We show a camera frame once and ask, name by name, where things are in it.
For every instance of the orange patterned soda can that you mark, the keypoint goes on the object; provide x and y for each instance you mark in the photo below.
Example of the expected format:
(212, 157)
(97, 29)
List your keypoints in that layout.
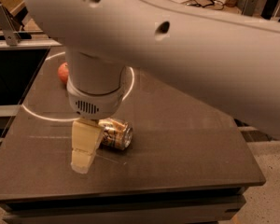
(118, 133)

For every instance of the left metal rail bracket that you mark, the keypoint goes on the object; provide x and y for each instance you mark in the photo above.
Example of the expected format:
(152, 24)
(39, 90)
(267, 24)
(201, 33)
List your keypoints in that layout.
(9, 32)

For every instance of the white rounded gripper body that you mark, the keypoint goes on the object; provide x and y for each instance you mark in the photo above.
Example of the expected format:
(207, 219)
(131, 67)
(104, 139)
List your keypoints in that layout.
(95, 104)

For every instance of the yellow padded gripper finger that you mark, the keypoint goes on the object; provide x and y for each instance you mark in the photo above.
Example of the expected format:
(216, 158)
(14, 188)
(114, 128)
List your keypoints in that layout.
(86, 138)

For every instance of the metal rail bracket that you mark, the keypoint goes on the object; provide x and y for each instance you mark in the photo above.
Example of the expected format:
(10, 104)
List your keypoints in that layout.
(249, 7)
(9, 32)

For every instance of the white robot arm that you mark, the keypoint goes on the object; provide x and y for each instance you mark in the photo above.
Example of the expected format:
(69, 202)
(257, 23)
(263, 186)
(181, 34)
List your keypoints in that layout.
(227, 61)

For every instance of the red apple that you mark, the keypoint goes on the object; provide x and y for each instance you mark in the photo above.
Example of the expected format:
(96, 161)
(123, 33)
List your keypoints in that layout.
(63, 73)

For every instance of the right metal rail bracket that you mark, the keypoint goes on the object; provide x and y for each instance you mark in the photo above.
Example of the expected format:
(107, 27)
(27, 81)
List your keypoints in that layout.
(249, 7)

